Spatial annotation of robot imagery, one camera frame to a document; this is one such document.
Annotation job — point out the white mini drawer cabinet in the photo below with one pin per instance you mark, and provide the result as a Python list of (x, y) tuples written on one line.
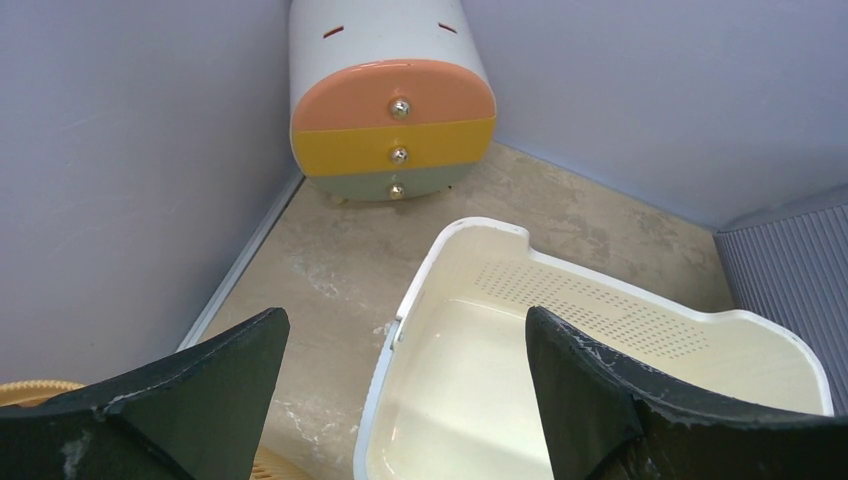
[(389, 99)]

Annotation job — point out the grey plastic basket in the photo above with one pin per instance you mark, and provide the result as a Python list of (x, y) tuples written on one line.
[(793, 271)]

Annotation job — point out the white plastic basket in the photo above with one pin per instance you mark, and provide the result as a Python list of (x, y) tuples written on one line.
[(452, 395)]

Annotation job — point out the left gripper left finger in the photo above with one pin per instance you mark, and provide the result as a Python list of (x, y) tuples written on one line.
[(196, 414)]

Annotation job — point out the yellow plastic basket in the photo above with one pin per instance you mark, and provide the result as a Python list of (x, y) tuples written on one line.
[(29, 393)]

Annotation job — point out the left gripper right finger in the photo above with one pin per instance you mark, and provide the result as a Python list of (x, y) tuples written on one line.
[(606, 415)]

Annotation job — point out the aluminium frame rail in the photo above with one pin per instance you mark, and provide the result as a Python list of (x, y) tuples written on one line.
[(241, 263)]

